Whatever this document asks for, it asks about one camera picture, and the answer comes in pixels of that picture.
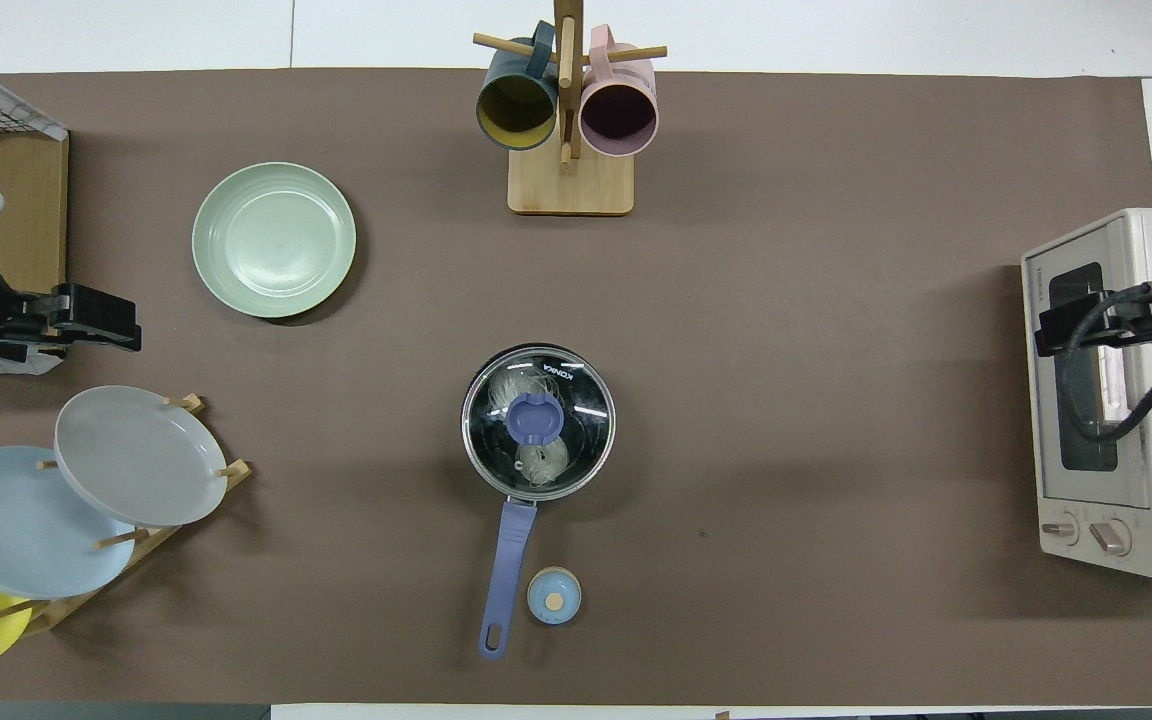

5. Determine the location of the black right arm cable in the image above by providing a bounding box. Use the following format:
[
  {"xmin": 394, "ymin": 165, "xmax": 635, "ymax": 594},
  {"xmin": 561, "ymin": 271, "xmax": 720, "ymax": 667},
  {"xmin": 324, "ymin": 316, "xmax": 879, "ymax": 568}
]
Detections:
[{"xmin": 1066, "ymin": 283, "xmax": 1152, "ymax": 443}]

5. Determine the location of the light blue plate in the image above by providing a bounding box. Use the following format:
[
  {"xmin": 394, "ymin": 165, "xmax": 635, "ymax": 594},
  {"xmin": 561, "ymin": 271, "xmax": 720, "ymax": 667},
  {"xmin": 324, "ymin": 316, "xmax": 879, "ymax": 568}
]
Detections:
[{"xmin": 0, "ymin": 446, "xmax": 137, "ymax": 601}]

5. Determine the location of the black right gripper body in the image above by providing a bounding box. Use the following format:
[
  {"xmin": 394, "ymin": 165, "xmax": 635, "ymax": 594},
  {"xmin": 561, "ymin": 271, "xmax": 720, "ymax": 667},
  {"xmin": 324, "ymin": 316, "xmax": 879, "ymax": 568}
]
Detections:
[{"xmin": 1034, "ymin": 283, "xmax": 1152, "ymax": 358}]

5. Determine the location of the dark teal mug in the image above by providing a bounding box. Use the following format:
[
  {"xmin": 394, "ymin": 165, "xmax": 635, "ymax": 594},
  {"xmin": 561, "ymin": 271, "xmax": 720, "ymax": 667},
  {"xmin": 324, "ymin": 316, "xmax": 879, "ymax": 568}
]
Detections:
[{"xmin": 476, "ymin": 22, "xmax": 561, "ymax": 151}]

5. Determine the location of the pink mug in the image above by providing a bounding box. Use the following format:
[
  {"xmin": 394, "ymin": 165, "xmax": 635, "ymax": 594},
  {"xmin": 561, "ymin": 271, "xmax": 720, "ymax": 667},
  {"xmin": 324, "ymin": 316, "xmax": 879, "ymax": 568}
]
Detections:
[{"xmin": 579, "ymin": 25, "xmax": 659, "ymax": 158}]

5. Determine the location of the green plate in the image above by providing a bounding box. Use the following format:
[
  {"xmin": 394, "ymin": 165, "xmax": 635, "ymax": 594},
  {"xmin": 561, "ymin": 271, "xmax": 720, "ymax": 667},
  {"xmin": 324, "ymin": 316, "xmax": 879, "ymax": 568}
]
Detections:
[{"xmin": 192, "ymin": 162, "xmax": 357, "ymax": 320}]

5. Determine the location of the dark pot with purple handle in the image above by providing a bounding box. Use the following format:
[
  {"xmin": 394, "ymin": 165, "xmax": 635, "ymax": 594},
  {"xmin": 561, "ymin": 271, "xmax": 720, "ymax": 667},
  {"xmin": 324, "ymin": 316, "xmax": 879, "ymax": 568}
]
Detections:
[{"xmin": 462, "ymin": 344, "xmax": 617, "ymax": 660}]

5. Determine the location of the grey plate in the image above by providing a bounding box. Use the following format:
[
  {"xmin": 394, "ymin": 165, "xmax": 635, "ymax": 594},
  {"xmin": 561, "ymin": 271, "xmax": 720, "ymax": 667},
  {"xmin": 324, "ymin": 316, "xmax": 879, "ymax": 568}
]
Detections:
[{"xmin": 54, "ymin": 386, "xmax": 229, "ymax": 528}]

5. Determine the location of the wooden wire-mesh storage shelf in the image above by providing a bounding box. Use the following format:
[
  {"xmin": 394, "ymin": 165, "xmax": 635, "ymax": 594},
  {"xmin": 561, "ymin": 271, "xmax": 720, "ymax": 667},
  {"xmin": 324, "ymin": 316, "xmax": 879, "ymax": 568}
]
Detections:
[{"xmin": 0, "ymin": 48, "xmax": 70, "ymax": 376}]

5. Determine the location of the glass lid with blue knob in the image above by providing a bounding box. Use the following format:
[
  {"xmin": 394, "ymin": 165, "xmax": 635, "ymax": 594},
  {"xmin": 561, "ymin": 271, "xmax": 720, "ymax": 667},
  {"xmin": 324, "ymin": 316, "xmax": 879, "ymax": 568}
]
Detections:
[{"xmin": 463, "ymin": 346, "xmax": 616, "ymax": 501}]

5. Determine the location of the wooden mug tree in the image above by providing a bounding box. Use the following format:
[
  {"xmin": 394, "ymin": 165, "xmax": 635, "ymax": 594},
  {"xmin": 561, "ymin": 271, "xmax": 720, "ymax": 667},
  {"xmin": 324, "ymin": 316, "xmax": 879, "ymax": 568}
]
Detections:
[{"xmin": 473, "ymin": 0, "xmax": 668, "ymax": 217}]

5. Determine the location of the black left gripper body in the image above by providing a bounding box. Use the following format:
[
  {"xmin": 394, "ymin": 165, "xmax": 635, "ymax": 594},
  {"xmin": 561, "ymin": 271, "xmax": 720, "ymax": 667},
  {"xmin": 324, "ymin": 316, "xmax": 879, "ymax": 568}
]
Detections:
[{"xmin": 11, "ymin": 283, "xmax": 143, "ymax": 359}]

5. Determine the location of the brown table mat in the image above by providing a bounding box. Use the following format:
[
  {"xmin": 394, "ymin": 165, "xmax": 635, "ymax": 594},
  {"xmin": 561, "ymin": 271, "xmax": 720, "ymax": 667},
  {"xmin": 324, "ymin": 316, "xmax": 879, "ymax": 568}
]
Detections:
[{"xmin": 0, "ymin": 68, "xmax": 1152, "ymax": 707}]

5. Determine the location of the wooden plate rack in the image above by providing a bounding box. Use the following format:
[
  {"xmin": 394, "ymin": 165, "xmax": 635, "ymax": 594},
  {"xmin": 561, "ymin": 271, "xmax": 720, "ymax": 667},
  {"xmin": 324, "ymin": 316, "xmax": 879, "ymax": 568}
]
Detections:
[{"xmin": 0, "ymin": 393, "xmax": 253, "ymax": 637}]

